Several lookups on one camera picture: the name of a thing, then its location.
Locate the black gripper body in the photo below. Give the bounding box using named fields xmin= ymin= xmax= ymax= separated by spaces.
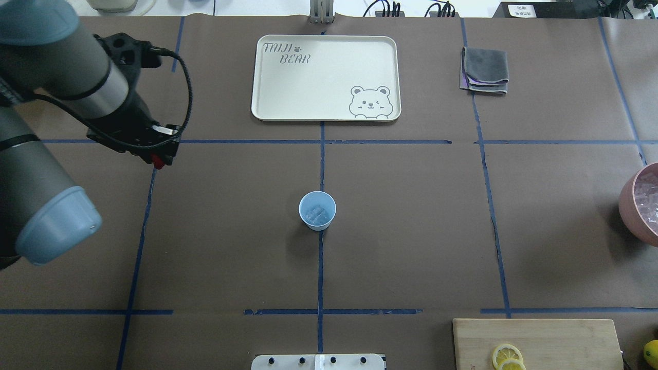
xmin=86 ymin=90 xmax=160 ymax=155

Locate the clear ice cube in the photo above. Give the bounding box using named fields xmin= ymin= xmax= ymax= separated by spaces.
xmin=303 ymin=205 xmax=332 ymax=226

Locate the red strawberry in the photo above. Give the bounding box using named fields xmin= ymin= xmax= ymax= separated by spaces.
xmin=151 ymin=154 xmax=166 ymax=170

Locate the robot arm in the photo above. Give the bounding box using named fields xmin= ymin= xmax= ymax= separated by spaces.
xmin=2 ymin=1 xmax=193 ymax=269

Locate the light blue plastic cup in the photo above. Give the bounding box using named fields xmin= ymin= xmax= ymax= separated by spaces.
xmin=298 ymin=191 xmax=337 ymax=231

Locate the pink bowl with ice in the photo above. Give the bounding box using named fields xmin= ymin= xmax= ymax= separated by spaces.
xmin=618 ymin=162 xmax=657 ymax=247

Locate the cream bear serving tray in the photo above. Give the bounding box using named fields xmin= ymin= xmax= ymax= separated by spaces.
xmin=251 ymin=34 xmax=401 ymax=122

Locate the grey folded cloth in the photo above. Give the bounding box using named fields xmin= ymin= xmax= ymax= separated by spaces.
xmin=459 ymin=47 xmax=509 ymax=95

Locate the lemon slice on board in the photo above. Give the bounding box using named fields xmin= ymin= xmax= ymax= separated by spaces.
xmin=491 ymin=343 xmax=524 ymax=369

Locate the black box with label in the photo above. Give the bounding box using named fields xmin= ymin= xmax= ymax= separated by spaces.
xmin=492 ymin=1 xmax=607 ymax=19

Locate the wooden cutting board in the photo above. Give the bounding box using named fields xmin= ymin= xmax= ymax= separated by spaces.
xmin=452 ymin=318 xmax=624 ymax=369

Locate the whole yellow lemon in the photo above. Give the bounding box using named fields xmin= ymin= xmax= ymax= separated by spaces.
xmin=643 ymin=339 xmax=658 ymax=369

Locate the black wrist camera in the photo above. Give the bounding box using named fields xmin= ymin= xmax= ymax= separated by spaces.
xmin=94 ymin=33 xmax=162 ymax=86

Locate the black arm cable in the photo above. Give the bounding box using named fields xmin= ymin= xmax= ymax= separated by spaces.
xmin=31 ymin=47 xmax=194 ymax=151

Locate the aluminium frame post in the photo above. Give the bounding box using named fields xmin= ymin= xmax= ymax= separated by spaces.
xmin=308 ymin=0 xmax=335 ymax=24

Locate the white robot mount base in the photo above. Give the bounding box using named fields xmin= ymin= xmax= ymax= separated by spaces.
xmin=251 ymin=353 xmax=387 ymax=369

